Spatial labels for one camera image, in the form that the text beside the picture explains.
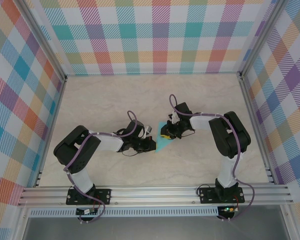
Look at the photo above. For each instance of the aluminium side rail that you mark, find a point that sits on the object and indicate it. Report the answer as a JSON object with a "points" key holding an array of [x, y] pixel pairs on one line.
{"points": [[50, 130], [256, 130]]}

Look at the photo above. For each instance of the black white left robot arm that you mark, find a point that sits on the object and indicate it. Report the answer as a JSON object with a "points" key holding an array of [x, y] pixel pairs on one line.
{"points": [[72, 150]]}

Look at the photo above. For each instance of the aluminium frame post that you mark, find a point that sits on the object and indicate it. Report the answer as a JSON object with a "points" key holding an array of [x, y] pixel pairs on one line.
{"points": [[43, 42], [262, 37]]}

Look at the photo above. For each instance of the aluminium mounting rail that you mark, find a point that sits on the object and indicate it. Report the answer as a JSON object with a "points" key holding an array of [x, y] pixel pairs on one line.
{"points": [[152, 196]]}

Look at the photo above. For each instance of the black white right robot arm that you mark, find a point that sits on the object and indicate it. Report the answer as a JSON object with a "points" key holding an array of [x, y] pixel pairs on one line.
{"points": [[230, 135]]}

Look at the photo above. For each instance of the grey metal sheet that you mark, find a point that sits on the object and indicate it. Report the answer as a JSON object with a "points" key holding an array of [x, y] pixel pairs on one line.
{"points": [[152, 228]]}

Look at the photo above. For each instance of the light blue paper sheet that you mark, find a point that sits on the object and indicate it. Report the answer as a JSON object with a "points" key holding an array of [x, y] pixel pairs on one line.
{"points": [[162, 145]]}

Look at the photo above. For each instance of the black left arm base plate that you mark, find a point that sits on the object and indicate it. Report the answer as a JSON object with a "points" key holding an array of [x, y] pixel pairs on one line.
{"points": [[105, 196]]}

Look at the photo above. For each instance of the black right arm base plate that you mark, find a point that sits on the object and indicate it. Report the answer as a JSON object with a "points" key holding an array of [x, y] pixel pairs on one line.
{"points": [[207, 195]]}

